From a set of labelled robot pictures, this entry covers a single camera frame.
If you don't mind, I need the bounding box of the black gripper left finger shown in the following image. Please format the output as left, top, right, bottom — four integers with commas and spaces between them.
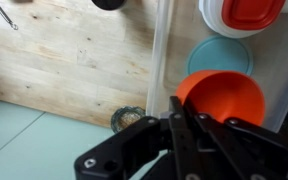
73, 95, 199, 180

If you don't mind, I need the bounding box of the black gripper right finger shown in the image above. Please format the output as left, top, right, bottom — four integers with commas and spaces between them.
183, 101, 288, 180

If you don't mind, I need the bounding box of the orange plastic bowl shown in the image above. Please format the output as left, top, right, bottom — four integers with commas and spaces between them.
175, 69, 266, 127

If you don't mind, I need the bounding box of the clear plastic storage case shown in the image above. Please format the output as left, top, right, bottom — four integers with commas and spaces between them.
146, 0, 288, 133

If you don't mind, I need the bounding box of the teal round plastic lid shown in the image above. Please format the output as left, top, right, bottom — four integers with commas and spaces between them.
186, 34, 254, 77

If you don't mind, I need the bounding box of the white container with red lid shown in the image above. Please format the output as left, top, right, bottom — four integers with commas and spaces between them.
198, 0, 287, 39

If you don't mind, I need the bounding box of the small glass dish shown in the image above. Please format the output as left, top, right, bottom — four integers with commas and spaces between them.
110, 105, 147, 134

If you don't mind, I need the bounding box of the thin metal utensil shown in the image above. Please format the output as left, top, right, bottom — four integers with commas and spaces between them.
0, 0, 19, 31

